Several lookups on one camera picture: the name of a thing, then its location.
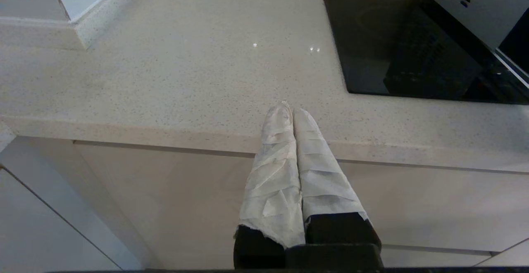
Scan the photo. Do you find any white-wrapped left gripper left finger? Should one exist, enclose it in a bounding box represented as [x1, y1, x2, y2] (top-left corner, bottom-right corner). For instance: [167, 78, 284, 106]
[234, 101, 305, 269]

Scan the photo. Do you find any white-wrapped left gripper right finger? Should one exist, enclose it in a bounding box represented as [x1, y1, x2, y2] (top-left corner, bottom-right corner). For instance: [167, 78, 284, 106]
[293, 108, 383, 247]

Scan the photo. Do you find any dark glass microwave door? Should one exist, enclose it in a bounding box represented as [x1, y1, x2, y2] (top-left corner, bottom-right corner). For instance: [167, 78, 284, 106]
[493, 7, 529, 90]

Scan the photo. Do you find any silver microwave oven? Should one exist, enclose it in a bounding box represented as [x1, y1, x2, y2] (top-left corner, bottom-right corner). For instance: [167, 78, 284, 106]
[421, 0, 529, 52]

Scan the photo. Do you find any white cabinet drawer front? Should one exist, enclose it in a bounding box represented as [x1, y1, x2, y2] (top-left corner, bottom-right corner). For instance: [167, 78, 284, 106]
[74, 141, 529, 269]

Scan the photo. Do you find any black induction cooktop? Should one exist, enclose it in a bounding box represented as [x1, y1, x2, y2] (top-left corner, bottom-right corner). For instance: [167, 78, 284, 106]
[323, 0, 529, 105]

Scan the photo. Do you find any white cabinet filler panel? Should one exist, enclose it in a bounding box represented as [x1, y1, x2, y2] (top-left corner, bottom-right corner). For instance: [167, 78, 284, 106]
[0, 136, 164, 270]

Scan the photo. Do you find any white cabinet door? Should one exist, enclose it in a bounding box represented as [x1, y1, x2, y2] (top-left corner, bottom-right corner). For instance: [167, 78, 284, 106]
[0, 168, 122, 273]

